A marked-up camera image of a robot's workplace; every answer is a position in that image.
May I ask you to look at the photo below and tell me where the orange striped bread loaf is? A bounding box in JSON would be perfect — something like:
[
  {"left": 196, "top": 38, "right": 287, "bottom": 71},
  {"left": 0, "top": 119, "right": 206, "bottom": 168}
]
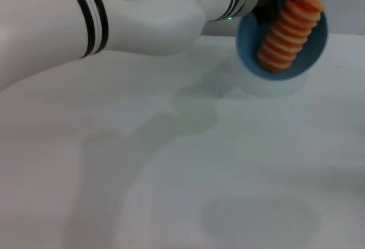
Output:
[{"left": 256, "top": 0, "right": 326, "bottom": 74}]

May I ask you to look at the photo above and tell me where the blue bowl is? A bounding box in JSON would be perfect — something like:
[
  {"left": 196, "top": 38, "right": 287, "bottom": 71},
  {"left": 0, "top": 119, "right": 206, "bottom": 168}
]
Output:
[{"left": 236, "top": 11, "right": 329, "bottom": 83}]

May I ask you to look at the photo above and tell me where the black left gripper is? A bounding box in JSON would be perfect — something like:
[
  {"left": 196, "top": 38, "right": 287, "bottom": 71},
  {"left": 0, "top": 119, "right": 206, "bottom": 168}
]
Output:
[{"left": 253, "top": 0, "right": 282, "bottom": 24}]

